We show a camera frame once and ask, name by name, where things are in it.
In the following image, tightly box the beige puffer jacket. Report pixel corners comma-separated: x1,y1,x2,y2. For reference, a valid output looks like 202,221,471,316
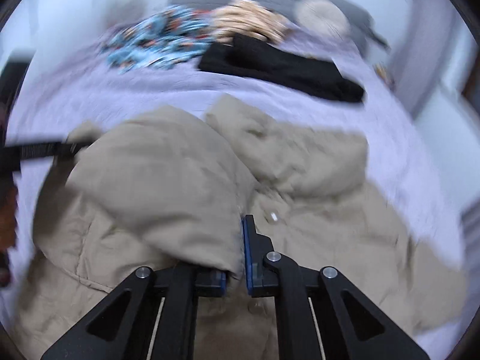
11,95,467,359

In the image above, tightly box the round white patterned cushion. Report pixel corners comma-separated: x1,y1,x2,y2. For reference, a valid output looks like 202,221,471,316
101,0,149,29

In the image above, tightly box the blue cartoon print garment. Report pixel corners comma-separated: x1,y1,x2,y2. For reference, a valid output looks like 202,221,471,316
101,5,213,72

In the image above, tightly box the black garment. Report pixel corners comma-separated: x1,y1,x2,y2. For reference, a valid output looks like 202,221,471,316
198,34,365,104

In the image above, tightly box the tan striped garment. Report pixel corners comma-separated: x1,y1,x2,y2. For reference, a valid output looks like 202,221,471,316
210,0,290,44

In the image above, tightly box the round cream cushion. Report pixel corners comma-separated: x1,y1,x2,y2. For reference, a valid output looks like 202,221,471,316
294,0,351,39

